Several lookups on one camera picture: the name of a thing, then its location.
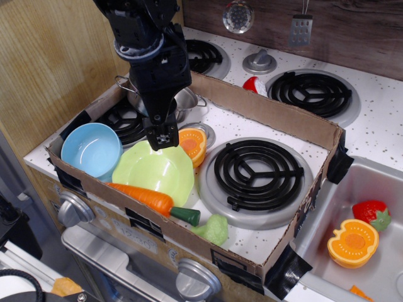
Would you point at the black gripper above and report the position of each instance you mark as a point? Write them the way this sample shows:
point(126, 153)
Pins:
point(158, 79)

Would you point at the orange toy carrot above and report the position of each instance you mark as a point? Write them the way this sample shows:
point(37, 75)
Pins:
point(160, 202)

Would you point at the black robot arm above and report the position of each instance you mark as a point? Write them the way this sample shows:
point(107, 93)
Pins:
point(155, 48)

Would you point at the light green plastic plate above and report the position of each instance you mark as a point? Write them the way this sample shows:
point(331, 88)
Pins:
point(168, 171)

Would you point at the orange half on stove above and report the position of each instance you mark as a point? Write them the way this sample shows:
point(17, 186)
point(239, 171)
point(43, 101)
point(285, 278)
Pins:
point(194, 142)

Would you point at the silver metal pot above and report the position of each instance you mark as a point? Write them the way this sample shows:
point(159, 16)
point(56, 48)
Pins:
point(186, 99)

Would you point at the front left black burner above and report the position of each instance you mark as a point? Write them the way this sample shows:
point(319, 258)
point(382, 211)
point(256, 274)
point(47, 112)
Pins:
point(125, 121)

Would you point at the black burner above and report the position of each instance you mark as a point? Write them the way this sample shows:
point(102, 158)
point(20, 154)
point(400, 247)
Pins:
point(319, 92)
point(208, 59)
point(125, 121)
point(256, 183)

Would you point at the light blue plastic bowl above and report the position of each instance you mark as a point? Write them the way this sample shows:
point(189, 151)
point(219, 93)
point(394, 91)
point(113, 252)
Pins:
point(93, 148)

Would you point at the back left black burner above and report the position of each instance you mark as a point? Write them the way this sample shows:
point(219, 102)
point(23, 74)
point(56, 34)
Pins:
point(208, 59)

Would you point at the front right black burner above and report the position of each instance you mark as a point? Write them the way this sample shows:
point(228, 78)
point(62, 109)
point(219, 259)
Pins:
point(256, 183)

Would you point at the red white toy mushroom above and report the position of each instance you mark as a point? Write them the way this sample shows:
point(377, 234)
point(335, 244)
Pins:
point(255, 85)

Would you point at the green toy broccoli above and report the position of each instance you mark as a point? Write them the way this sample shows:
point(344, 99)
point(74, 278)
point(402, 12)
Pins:
point(215, 230)

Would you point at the silver stovetop knob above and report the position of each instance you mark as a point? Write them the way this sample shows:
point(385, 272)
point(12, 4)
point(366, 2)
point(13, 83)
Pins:
point(259, 63)

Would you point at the left silver oven knob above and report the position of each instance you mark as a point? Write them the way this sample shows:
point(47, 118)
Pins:
point(73, 210)

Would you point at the silver oven knob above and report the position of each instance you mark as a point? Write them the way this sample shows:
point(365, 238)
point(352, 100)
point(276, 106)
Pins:
point(73, 210)
point(195, 282)

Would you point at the brown cardboard fence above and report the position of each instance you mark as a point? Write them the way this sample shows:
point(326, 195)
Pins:
point(241, 277)

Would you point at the silver slotted ladle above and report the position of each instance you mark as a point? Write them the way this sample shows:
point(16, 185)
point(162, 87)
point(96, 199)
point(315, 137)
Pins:
point(238, 17)

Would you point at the right silver oven knob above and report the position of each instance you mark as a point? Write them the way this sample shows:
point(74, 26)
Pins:
point(195, 282)

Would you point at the back right black burner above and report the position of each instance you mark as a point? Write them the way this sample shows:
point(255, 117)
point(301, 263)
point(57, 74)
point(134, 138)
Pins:
point(319, 92)

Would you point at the silver slotted spatula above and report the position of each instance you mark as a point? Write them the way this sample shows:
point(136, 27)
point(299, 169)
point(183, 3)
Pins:
point(301, 27)

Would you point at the silver metal sink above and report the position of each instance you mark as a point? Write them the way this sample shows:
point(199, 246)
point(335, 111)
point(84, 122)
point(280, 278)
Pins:
point(381, 277)

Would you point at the orange half in sink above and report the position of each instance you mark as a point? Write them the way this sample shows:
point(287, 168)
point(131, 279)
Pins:
point(353, 245)

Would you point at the red toy strawberry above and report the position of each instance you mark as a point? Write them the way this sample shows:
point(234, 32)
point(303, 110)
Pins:
point(373, 212)

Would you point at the orange toy piece in sink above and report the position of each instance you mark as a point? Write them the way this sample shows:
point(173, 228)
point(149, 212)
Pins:
point(357, 291)

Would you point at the silver oven door handle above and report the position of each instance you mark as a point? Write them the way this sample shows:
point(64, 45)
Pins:
point(124, 274)

